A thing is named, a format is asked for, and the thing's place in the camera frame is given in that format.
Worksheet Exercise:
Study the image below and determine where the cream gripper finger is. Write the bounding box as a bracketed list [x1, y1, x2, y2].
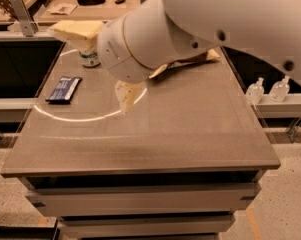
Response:
[48, 20, 104, 52]
[115, 81, 146, 114]

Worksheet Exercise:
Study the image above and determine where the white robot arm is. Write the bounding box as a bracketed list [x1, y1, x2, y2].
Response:
[49, 0, 301, 112]

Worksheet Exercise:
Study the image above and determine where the blue rxbar chocolate bar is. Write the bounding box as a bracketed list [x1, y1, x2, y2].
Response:
[45, 76, 82, 104]

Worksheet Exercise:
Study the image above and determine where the black object on back table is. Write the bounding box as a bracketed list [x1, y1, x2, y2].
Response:
[77, 0, 106, 6]

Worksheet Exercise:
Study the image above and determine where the paper packet on back table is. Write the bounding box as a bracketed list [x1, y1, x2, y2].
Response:
[48, 3, 77, 15]

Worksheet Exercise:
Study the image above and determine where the small dark device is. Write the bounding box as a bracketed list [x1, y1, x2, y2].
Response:
[115, 0, 126, 4]

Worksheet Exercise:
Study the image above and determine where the yellow brown chip bag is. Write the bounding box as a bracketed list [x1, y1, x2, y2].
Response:
[149, 49, 219, 79]

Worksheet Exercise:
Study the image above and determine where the top grey drawer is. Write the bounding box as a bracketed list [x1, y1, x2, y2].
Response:
[26, 183, 261, 217]

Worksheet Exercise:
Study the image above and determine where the grey drawer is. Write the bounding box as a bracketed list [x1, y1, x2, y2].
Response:
[59, 215, 234, 238]
[26, 183, 261, 217]

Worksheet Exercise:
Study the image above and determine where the clear plastic bottle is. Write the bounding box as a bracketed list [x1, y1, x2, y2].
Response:
[245, 77, 264, 105]
[269, 76, 290, 102]

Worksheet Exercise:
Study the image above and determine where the lower grey drawer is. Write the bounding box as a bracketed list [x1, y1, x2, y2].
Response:
[59, 215, 234, 238]

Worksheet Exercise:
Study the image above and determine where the left metal bracket post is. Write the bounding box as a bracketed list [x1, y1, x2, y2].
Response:
[10, 0, 38, 37]

